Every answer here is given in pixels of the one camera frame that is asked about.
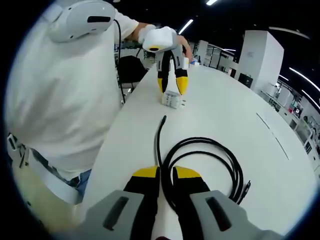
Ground white box appliance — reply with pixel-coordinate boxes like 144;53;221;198
277;87;293;106

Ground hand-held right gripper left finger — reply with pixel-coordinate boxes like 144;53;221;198
86;164;161;240

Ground white VR headset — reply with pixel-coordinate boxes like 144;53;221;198
41;0;116;43

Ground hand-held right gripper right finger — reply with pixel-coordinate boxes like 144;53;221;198
172;165;283;240

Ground person's blue jeans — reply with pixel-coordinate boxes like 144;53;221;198
71;169;93;198

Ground white charger adapter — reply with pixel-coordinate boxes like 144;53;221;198
161;90;188;109

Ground white square column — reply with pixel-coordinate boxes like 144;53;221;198
236;29;285;95

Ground person's white shirt torso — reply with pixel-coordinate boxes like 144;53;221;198
4;4;141;181

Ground white desk cover plate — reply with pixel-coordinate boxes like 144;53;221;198
256;112;290;161

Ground black Type-C cable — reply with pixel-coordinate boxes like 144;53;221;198
152;114;252;218

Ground person's left hand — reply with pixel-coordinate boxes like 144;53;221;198
174;34;194;60

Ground black cabinet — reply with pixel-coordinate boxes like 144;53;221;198
237;72;254;89

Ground row of white office desks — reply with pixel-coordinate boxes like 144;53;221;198
261;88;320;168

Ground white cylindrical appliance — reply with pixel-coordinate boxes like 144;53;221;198
264;82;278;97

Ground curved ceiling light strip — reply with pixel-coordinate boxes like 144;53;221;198
289;66;320;92

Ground grey pendant light bar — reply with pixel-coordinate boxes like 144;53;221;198
268;26;311;40

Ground white waist belt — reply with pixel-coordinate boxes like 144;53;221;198
7;132;85;205

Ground black chest device cable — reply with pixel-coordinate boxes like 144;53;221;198
113;19;127;105

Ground short ceiling light strip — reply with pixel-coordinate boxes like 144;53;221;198
177;19;194;35

